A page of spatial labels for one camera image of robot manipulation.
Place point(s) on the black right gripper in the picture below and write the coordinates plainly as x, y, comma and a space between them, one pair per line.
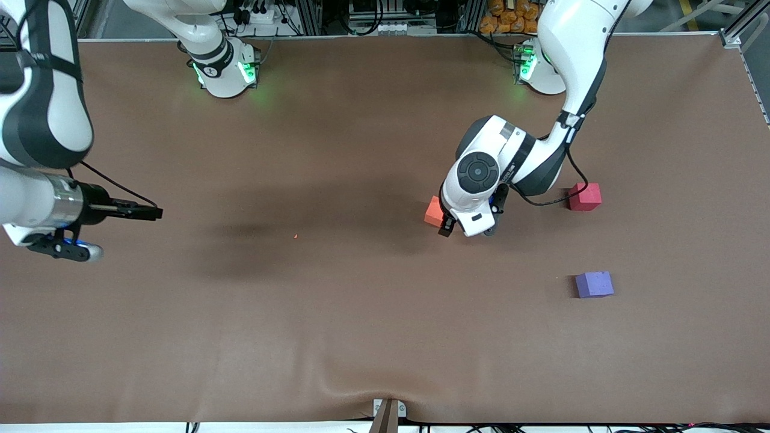
95, 204

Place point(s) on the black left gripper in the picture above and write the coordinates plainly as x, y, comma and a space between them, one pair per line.
447, 225

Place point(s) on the orange foam cube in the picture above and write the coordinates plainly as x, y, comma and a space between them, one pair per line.
432, 211

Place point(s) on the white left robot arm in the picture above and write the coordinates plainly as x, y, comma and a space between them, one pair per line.
577, 36

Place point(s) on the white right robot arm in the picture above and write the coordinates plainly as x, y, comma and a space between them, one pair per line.
54, 120

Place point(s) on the large table cover mat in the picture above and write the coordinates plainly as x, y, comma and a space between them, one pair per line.
337, 313

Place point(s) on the pink foam cube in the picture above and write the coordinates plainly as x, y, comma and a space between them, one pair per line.
586, 196

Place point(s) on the purple foam cube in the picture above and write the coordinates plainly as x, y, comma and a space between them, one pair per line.
594, 284

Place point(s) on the brown mounting bar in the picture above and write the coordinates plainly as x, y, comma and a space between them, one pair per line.
385, 421

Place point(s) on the white terminal strip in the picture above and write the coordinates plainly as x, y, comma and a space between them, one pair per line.
391, 27

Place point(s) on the aluminium upright profile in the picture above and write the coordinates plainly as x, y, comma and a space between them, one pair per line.
472, 15
310, 15

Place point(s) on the bag of orange items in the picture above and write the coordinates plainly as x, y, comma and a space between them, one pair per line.
508, 18

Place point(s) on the white power strip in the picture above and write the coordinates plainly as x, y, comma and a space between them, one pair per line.
261, 16

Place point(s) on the silver metal clamp bracket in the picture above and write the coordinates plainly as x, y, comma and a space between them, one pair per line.
402, 409

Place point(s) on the aluminium frame profile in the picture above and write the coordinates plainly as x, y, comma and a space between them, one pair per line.
749, 54

